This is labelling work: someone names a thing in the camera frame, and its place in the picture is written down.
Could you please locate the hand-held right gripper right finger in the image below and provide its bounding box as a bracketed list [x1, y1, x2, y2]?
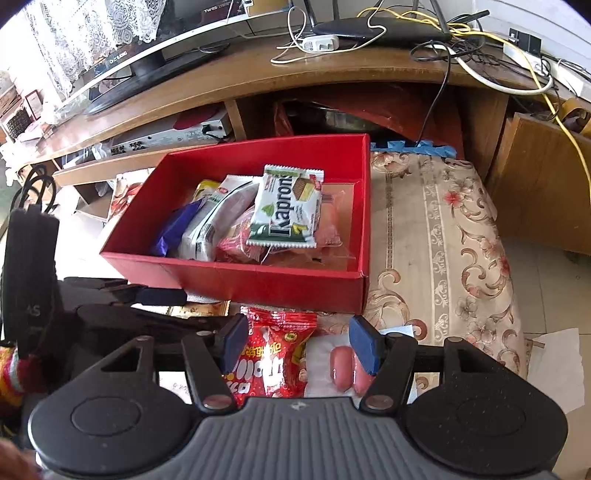
[349, 316, 500, 412]

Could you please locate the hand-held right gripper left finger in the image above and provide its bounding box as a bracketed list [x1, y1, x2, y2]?
[99, 314, 250, 412]

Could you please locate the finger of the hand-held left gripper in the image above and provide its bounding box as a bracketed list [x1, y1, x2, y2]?
[76, 305, 232, 358]
[62, 276, 188, 308]

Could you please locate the red sausage packet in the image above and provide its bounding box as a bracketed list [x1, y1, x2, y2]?
[231, 307, 377, 400]

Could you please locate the navy wafer biscuit packet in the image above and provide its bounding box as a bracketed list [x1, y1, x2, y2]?
[151, 200, 204, 257]

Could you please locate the red cardboard box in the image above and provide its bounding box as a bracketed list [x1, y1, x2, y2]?
[99, 134, 372, 315]

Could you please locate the silver snack packet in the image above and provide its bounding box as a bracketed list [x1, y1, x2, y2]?
[178, 174, 262, 261]

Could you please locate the red bread packet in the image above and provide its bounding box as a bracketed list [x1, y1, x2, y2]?
[216, 217, 273, 264]

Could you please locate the yellow snack pouch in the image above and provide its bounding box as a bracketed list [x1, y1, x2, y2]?
[191, 180, 222, 201]

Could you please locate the green white wafer packet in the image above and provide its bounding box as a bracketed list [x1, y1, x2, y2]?
[246, 165, 325, 250]

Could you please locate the silver audio device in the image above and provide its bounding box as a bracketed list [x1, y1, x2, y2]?
[108, 117, 232, 160]

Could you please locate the white paper sheet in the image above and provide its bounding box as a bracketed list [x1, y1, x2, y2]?
[526, 328, 583, 414]

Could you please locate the black television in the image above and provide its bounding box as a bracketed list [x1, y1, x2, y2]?
[60, 0, 259, 114]

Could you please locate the wooden cabinet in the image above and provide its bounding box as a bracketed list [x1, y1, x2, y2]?
[487, 99, 591, 257]

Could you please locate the wooden television stand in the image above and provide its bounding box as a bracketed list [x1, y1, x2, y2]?
[18, 28, 591, 185]

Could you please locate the white lace cloth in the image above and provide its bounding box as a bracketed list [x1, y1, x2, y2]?
[23, 0, 169, 93]

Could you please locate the white power adapter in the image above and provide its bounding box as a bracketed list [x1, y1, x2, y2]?
[298, 36, 340, 52]

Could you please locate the black flat router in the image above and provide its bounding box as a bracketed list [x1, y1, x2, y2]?
[311, 18, 452, 46]

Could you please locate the white power strip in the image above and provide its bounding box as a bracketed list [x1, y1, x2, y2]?
[503, 41, 587, 93]

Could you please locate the black cable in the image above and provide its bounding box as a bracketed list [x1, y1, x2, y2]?
[411, 41, 453, 144]

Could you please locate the white cable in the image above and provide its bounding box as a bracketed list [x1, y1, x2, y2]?
[455, 46, 555, 95]

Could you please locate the yellow cable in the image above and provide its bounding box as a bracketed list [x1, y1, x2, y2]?
[360, 7, 591, 204]

